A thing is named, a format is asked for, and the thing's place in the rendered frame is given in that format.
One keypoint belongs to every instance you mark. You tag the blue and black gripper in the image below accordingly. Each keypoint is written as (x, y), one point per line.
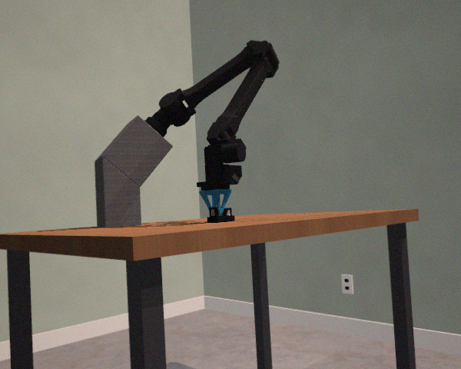
(214, 186)

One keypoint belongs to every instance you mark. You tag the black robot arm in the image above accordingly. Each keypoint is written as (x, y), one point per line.
(223, 146)

